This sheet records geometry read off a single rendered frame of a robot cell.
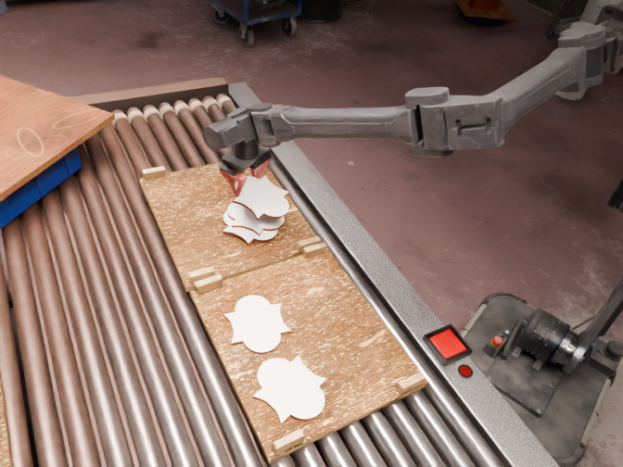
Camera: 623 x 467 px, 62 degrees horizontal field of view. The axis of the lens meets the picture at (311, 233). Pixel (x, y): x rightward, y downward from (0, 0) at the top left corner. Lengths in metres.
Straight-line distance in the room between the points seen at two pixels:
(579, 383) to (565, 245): 1.11
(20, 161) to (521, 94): 1.10
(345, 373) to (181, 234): 0.52
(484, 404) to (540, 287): 1.72
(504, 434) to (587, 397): 1.08
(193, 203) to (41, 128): 0.43
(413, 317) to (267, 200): 0.44
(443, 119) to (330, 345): 0.51
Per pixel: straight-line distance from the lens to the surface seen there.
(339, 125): 0.97
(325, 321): 1.13
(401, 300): 1.24
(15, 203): 1.43
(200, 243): 1.27
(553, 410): 2.09
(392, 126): 0.92
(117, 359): 1.11
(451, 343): 1.18
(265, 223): 1.28
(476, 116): 0.86
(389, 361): 1.10
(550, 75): 1.02
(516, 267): 2.85
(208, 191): 1.41
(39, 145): 1.46
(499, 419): 1.14
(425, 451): 1.05
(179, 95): 1.83
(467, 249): 2.83
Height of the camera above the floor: 1.84
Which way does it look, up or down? 43 degrees down
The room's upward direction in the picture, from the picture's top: 8 degrees clockwise
